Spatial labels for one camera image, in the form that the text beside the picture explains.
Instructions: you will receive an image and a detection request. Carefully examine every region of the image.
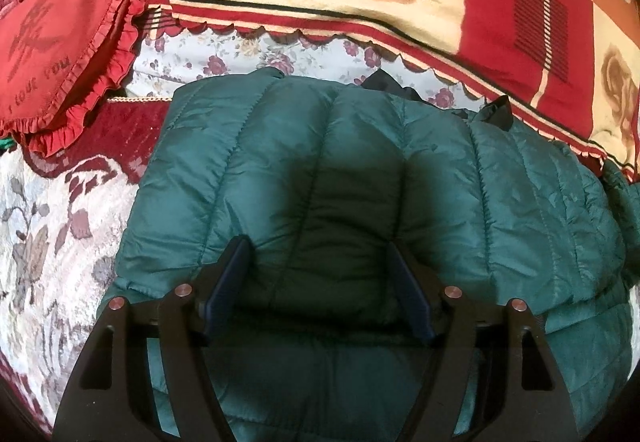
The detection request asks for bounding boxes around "maroon floral woven bedspread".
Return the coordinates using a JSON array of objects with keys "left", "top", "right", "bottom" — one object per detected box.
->
[{"left": 0, "top": 96, "right": 176, "bottom": 423}]

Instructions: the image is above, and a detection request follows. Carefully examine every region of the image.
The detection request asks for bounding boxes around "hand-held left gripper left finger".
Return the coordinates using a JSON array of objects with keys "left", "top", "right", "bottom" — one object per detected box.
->
[{"left": 50, "top": 235, "right": 251, "bottom": 442}]

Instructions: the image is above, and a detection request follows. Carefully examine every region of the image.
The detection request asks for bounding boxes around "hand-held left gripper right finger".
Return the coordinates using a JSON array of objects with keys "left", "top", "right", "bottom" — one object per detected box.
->
[{"left": 387, "top": 240, "right": 591, "bottom": 442}]

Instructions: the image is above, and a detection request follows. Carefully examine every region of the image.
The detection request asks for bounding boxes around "green quilted puffer jacket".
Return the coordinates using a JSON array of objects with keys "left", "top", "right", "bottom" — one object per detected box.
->
[{"left": 97, "top": 68, "right": 640, "bottom": 442}]

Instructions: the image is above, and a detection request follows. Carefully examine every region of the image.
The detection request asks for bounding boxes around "white floral bed sheet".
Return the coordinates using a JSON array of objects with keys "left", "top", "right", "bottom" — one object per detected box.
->
[{"left": 107, "top": 24, "right": 501, "bottom": 110}]

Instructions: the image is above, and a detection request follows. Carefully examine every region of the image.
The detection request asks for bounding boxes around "red heart-shaped ruffled pillow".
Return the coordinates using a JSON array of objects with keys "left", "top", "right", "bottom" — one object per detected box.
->
[{"left": 0, "top": 0, "right": 161, "bottom": 157}]

